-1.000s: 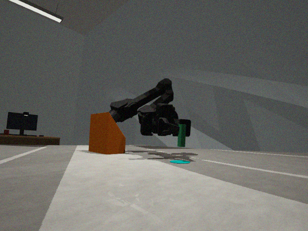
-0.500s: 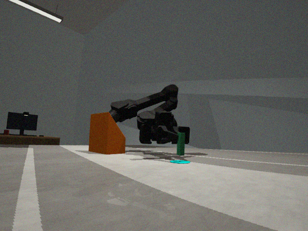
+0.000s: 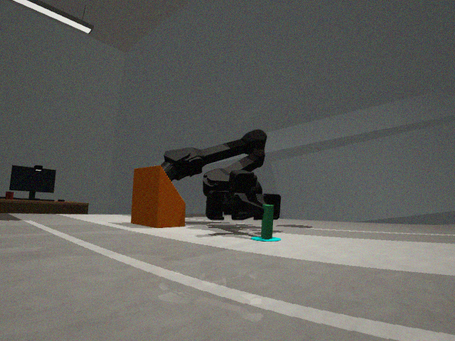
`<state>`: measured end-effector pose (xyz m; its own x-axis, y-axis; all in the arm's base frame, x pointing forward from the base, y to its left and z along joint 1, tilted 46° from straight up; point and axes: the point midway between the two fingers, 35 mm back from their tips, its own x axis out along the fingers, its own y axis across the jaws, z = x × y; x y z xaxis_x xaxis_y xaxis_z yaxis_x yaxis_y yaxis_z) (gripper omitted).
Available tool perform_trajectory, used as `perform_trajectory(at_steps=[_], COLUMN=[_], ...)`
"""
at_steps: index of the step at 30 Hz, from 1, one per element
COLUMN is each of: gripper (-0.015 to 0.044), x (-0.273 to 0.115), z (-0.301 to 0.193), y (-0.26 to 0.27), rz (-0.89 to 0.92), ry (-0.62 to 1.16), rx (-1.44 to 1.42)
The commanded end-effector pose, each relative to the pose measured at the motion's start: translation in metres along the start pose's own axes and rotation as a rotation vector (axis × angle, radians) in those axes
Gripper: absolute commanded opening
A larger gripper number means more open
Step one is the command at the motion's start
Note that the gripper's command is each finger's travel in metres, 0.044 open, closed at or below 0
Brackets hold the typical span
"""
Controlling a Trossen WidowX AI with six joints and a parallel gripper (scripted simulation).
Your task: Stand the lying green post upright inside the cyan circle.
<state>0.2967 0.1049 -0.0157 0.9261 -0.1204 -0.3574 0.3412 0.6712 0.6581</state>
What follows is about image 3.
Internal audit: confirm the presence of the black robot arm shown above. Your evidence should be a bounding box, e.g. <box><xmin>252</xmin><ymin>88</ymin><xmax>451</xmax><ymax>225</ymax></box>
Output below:
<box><xmin>160</xmin><ymin>129</ymin><xmax>267</xmax><ymax>199</ymax></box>

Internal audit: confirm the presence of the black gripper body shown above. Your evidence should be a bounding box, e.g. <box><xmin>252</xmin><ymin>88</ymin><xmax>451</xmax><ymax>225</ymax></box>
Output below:
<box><xmin>205</xmin><ymin>190</ymin><xmax>281</xmax><ymax>220</ymax></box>

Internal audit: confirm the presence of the green rectangular block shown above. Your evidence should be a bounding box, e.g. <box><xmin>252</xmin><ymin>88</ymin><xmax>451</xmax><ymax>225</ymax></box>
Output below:
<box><xmin>261</xmin><ymin>205</ymin><xmax>274</xmax><ymax>239</ymax></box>

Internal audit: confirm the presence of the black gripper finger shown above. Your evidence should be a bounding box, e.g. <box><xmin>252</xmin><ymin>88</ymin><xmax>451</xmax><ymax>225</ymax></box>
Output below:
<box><xmin>231</xmin><ymin>193</ymin><xmax>264</xmax><ymax>220</ymax></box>
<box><xmin>254</xmin><ymin>194</ymin><xmax>267</xmax><ymax>220</ymax></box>

